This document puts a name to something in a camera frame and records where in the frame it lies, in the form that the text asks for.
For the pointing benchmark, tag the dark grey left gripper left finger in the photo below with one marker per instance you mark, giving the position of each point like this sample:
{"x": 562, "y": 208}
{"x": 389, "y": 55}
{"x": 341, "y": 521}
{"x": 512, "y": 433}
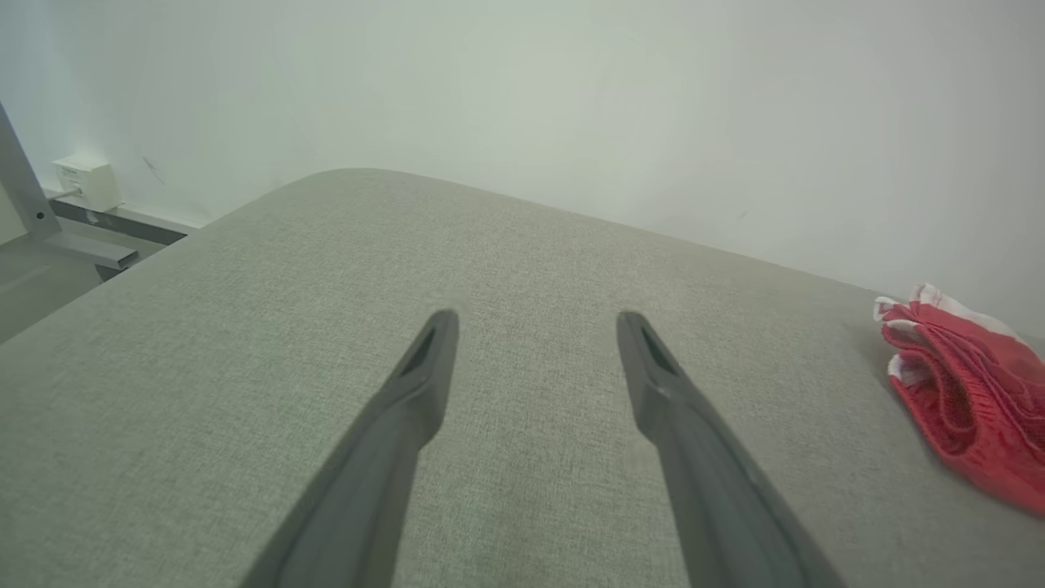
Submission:
{"x": 367, "y": 490}

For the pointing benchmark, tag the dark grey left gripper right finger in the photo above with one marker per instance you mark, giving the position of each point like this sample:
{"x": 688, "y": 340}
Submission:
{"x": 718, "y": 490}

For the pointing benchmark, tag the red basketball jersey white trim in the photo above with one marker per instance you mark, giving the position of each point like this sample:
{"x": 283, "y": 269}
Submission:
{"x": 980, "y": 408}

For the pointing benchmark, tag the white wall baseboard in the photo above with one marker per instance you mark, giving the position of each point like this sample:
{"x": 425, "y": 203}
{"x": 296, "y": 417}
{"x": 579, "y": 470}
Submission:
{"x": 147, "y": 229}

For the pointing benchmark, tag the white wall box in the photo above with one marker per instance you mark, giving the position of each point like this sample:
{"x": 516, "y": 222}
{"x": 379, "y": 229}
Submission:
{"x": 90, "y": 184}

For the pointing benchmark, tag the grey metal frame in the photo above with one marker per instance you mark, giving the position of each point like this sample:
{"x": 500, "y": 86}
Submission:
{"x": 24, "y": 188}

